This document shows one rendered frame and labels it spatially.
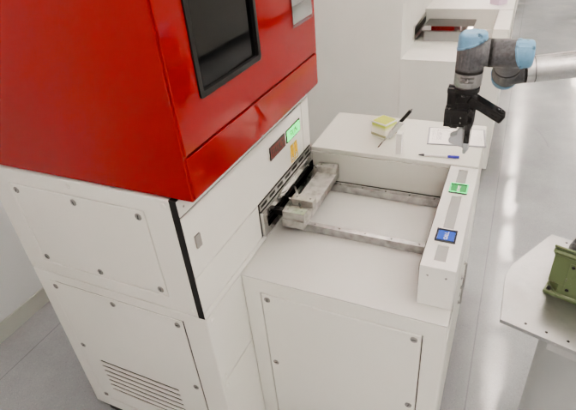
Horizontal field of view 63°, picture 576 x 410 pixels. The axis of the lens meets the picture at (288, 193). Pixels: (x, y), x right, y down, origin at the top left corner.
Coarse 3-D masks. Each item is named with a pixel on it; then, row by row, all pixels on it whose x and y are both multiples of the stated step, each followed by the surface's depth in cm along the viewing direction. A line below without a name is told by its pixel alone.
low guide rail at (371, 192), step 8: (336, 184) 183; (344, 184) 182; (344, 192) 183; (352, 192) 181; (360, 192) 180; (368, 192) 178; (376, 192) 177; (384, 192) 175; (392, 192) 175; (400, 192) 174; (392, 200) 176; (400, 200) 174; (408, 200) 173; (416, 200) 171; (424, 200) 170; (432, 200) 169
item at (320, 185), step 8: (320, 176) 183; (328, 176) 183; (336, 176) 184; (312, 184) 178; (320, 184) 178; (328, 184) 177; (304, 192) 174; (312, 192) 174; (320, 192) 173; (320, 200) 170; (304, 208) 165; (312, 208) 165; (312, 216) 165; (288, 224) 161; (296, 224) 160; (304, 224) 160
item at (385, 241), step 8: (312, 224) 162; (320, 224) 162; (320, 232) 162; (328, 232) 160; (336, 232) 159; (344, 232) 158; (352, 232) 157; (360, 232) 156; (368, 232) 156; (360, 240) 157; (368, 240) 155; (376, 240) 154; (384, 240) 152; (392, 240) 151; (400, 240) 151; (408, 240) 151; (392, 248) 153; (400, 248) 151; (408, 248) 150; (416, 248) 149
